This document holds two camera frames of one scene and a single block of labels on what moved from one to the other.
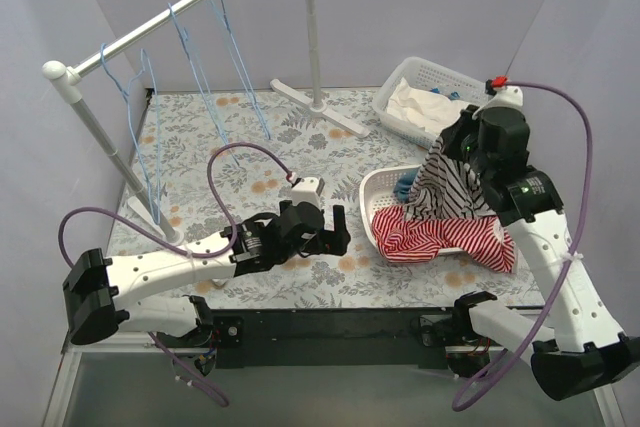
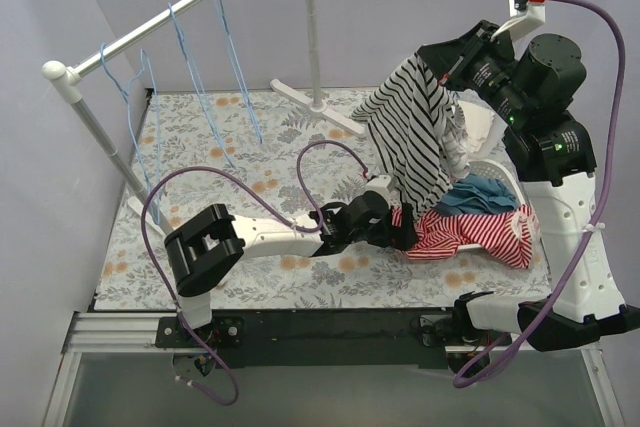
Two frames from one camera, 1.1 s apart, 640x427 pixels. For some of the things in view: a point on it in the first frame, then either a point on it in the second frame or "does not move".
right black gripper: [455, 132] → [451, 60]
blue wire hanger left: [140, 101] does not move
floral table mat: [202, 158] does not move
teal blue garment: [401, 190] → [478, 194]
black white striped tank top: [446, 188] → [419, 130]
